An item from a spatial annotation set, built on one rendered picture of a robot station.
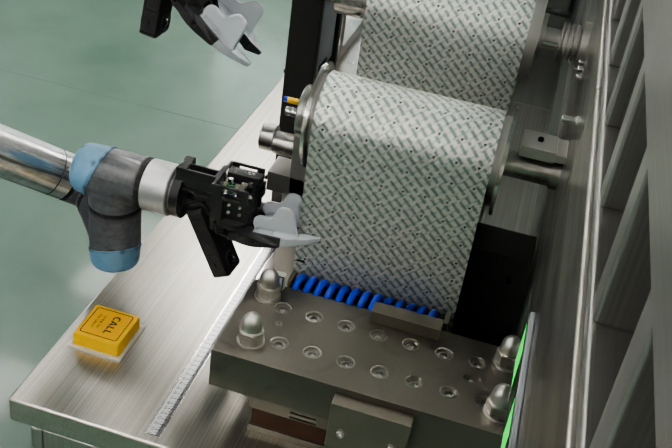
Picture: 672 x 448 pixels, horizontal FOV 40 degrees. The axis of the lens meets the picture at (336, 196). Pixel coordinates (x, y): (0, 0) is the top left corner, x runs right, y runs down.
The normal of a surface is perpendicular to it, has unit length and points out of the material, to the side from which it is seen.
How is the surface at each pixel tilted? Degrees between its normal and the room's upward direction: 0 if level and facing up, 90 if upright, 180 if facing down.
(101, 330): 0
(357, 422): 90
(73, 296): 0
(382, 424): 90
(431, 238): 90
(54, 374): 0
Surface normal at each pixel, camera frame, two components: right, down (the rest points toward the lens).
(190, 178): -0.27, 0.48
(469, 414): 0.13, -0.84
